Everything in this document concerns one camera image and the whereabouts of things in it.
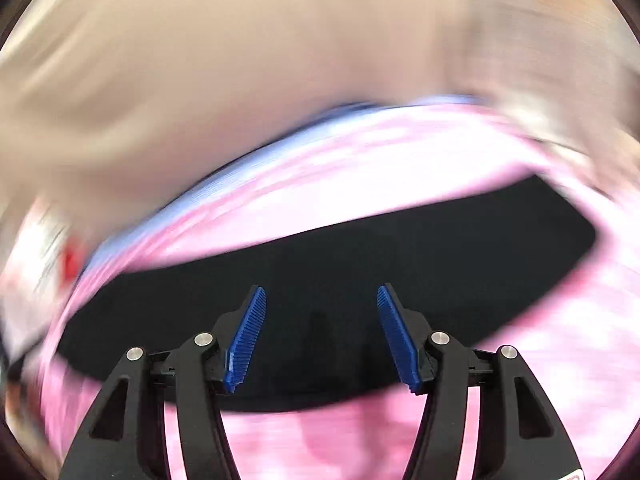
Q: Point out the pink rose bed quilt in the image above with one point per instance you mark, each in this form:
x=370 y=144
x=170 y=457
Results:
x=581 y=339

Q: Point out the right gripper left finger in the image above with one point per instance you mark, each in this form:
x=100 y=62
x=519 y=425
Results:
x=123 y=435

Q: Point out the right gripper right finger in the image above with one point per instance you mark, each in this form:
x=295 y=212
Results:
x=520 y=435

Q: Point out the black pants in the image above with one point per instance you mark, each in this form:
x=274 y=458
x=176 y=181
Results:
x=469 y=266

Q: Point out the white cat face pillow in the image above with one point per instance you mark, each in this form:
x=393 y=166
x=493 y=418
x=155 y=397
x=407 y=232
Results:
x=42 y=253

